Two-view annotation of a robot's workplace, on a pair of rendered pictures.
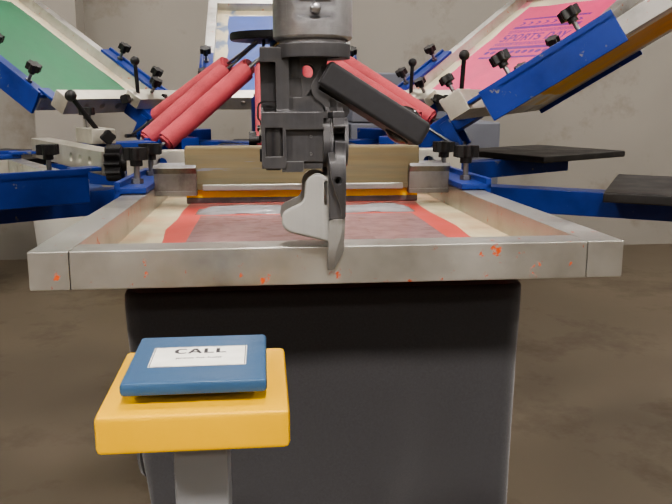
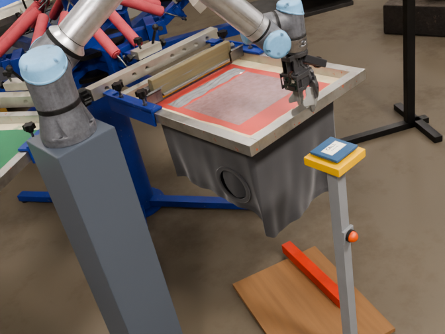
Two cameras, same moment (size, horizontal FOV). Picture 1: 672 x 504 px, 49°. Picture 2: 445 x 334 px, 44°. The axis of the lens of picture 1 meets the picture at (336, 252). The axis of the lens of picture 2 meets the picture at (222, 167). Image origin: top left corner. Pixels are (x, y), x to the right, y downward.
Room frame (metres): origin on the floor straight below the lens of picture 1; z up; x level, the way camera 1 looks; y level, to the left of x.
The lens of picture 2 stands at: (-0.47, 1.09, 1.84)
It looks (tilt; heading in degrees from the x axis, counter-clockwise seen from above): 32 degrees down; 329
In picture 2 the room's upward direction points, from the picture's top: 12 degrees counter-clockwise
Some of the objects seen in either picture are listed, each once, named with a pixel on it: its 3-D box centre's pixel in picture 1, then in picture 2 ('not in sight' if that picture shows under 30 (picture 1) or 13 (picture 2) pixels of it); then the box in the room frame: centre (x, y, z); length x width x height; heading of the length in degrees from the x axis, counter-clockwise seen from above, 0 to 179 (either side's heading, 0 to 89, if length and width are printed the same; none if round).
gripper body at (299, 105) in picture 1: (305, 110); (296, 69); (0.73, 0.03, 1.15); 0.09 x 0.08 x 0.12; 96
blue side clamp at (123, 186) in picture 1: (145, 194); (134, 107); (1.31, 0.34, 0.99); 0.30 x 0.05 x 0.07; 6
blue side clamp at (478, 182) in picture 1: (453, 190); (238, 52); (1.37, -0.22, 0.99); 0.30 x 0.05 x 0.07; 6
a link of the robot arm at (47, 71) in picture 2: not in sight; (48, 76); (0.90, 0.71, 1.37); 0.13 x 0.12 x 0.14; 156
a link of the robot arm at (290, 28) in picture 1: (312, 22); (295, 44); (0.73, 0.02, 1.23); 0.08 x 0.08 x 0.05
